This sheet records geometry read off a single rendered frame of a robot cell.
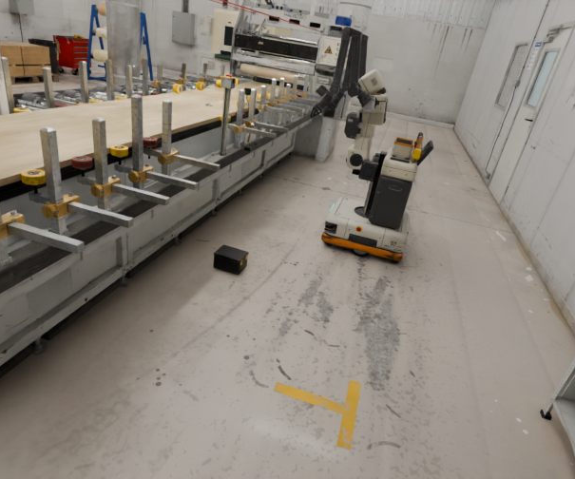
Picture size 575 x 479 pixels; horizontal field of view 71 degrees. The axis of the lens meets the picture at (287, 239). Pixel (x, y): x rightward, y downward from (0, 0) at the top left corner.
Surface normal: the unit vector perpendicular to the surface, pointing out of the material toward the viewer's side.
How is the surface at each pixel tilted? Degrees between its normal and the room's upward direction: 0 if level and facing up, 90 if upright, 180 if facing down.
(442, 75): 90
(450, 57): 90
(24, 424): 0
